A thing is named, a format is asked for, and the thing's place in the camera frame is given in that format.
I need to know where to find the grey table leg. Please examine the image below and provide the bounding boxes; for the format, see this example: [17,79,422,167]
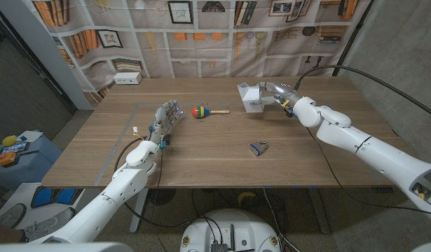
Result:
[308,188,331,235]

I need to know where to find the silver padlock with blue band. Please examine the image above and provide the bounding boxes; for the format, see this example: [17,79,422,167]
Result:
[249,140,269,157]

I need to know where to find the orange box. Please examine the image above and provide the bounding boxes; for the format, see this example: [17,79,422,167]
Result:
[0,150,17,167]

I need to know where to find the yellow banana toy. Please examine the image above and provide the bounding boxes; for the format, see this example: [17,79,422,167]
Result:
[237,190,257,207]

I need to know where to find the black round fan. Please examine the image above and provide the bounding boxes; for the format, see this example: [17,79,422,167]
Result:
[147,188,177,207]

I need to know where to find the blue grey cabinet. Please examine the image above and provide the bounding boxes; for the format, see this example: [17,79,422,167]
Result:
[0,132,64,192]

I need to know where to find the white paper sheet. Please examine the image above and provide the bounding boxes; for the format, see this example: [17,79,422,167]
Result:
[17,130,44,144]

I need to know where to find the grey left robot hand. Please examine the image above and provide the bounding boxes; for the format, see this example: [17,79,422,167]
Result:
[147,99,184,150]

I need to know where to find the printed bookshelf backdrop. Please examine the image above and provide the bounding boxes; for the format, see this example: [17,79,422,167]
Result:
[31,0,372,106]

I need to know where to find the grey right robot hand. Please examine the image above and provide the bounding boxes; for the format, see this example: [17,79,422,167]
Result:
[249,81,303,118]

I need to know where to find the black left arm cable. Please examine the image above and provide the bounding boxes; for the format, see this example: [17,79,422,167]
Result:
[114,137,191,228]

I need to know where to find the yellow lemon toy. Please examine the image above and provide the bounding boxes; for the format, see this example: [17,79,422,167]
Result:
[1,134,18,147]

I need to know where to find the white and blue floor mat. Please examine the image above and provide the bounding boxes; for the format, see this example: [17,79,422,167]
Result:
[0,182,93,242]

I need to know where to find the black backdrop stand pole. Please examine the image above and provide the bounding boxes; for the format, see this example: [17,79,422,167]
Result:
[332,0,376,77]

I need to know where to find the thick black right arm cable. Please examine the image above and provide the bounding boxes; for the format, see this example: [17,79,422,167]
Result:
[294,64,431,120]

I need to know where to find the white power strip box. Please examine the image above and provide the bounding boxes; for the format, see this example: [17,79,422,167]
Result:
[113,71,143,85]

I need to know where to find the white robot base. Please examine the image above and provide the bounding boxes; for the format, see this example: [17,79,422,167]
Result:
[179,209,282,252]

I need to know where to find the person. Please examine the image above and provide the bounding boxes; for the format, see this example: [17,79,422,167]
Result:
[0,218,25,244]

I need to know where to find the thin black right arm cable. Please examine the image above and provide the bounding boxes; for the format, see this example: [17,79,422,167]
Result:
[306,126,431,214]

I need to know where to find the white robot torso edge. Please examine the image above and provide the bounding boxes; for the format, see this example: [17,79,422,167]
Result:
[0,241,134,252]

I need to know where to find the white milk carton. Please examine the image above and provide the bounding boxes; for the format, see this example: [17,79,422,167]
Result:
[236,82,265,113]

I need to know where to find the striped wooden maraca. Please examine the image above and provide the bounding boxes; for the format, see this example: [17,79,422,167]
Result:
[191,106,231,119]

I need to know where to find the white table leg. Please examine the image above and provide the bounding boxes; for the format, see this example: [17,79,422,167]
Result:
[129,188,149,234]

